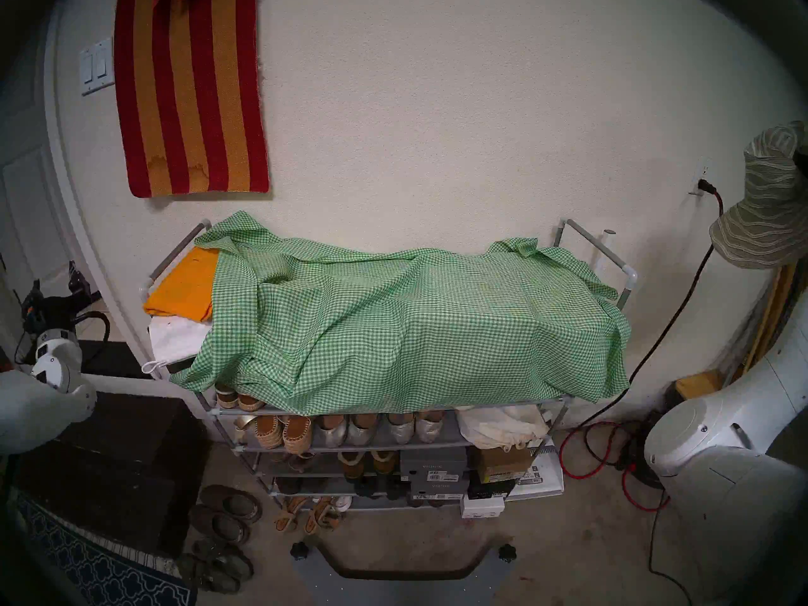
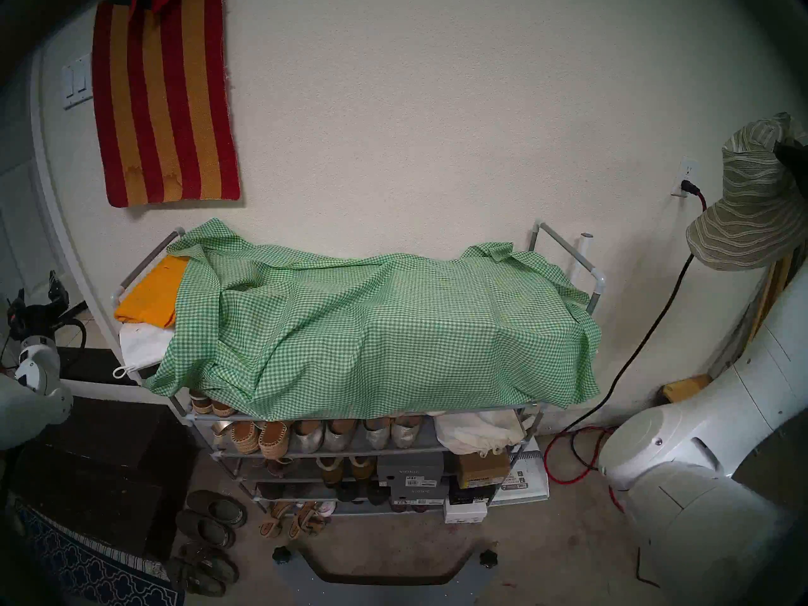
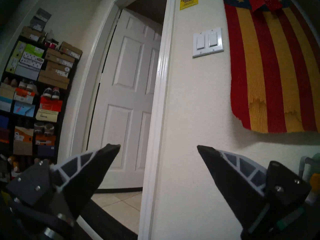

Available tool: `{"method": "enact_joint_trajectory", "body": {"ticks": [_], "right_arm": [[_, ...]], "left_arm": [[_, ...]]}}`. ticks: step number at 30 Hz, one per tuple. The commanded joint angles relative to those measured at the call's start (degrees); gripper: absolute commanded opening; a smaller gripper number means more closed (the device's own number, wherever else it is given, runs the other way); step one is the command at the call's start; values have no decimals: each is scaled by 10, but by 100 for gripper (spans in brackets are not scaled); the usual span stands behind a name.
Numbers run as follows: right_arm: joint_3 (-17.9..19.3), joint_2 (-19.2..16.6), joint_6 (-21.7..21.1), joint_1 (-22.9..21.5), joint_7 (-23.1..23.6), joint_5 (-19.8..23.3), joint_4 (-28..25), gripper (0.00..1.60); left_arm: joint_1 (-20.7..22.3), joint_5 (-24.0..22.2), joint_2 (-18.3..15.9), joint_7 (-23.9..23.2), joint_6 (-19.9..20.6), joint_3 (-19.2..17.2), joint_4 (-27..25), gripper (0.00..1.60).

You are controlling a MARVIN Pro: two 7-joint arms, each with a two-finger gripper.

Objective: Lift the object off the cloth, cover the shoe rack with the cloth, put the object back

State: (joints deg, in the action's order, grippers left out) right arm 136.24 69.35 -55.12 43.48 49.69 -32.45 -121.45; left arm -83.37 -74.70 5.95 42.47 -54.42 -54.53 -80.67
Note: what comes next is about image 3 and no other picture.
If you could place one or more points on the brown cardboard shoe box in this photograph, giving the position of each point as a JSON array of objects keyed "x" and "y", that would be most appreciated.
[
  {"x": 59, "y": 57},
  {"x": 53, "y": 80},
  {"x": 58, "y": 69},
  {"x": 31, "y": 33},
  {"x": 71, "y": 50}
]

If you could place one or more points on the orange labelled shoe box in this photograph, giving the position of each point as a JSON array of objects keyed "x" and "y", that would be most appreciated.
[{"x": 45, "y": 140}]

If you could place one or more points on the light blue shoe box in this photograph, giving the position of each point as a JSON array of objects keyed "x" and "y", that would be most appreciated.
[{"x": 24, "y": 109}]

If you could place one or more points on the red shoe box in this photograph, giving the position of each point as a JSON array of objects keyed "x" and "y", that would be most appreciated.
[{"x": 51, "y": 104}]

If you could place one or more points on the white panel door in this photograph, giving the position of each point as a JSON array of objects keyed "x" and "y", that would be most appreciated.
[{"x": 125, "y": 92}]

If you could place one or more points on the pale yellow green shoe box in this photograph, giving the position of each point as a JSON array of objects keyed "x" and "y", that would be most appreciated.
[{"x": 14, "y": 57}]

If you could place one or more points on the cream shoe box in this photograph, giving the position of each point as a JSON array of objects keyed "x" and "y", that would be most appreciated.
[{"x": 47, "y": 115}]

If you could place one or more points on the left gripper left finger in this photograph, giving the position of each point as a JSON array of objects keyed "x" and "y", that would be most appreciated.
[{"x": 82, "y": 182}]

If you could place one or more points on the tan shoe box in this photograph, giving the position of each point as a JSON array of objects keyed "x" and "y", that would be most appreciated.
[
  {"x": 7, "y": 91},
  {"x": 22, "y": 149}
]

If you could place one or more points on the white double light switch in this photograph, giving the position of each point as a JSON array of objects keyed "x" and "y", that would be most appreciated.
[{"x": 207, "y": 42}]

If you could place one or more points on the red yellow striped wall rug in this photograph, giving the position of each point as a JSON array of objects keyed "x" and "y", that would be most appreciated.
[{"x": 270, "y": 67}]

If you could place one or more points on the orange folded cloth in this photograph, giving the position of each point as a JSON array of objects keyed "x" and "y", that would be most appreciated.
[{"x": 316, "y": 182}]

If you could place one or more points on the white dotted shoe box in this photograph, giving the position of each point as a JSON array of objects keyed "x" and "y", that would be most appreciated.
[{"x": 32, "y": 60}]

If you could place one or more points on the pale blue grey shoe box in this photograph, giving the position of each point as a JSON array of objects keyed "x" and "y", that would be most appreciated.
[{"x": 27, "y": 72}]

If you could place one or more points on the black door mat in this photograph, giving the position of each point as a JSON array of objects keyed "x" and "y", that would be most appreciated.
[{"x": 110, "y": 227}]

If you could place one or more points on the purple shoe box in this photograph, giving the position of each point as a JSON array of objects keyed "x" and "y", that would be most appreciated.
[{"x": 46, "y": 150}]

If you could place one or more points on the white door frame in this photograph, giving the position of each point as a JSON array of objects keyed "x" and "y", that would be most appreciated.
[{"x": 155, "y": 142}]

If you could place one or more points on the orange brown shoe box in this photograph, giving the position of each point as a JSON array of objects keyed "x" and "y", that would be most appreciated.
[{"x": 23, "y": 135}]

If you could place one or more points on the black shelving unit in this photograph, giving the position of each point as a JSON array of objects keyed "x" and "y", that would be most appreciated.
[{"x": 67, "y": 112}]

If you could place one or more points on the dark red-soled sneaker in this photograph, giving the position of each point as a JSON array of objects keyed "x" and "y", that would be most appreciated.
[
  {"x": 55, "y": 93},
  {"x": 47, "y": 93}
]

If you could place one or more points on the yellow warning sticker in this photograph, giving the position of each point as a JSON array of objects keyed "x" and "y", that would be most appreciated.
[{"x": 188, "y": 2}]

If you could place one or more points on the dark grey shoe box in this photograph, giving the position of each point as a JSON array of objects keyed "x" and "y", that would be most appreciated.
[{"x": 43, "y": 15}]

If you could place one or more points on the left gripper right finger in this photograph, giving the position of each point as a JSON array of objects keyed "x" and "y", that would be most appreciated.
[{"x": 232, "y": 184}]

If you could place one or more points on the lime green shoe box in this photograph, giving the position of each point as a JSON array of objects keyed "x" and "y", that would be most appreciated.
[{"x": 34, "y": 50}]

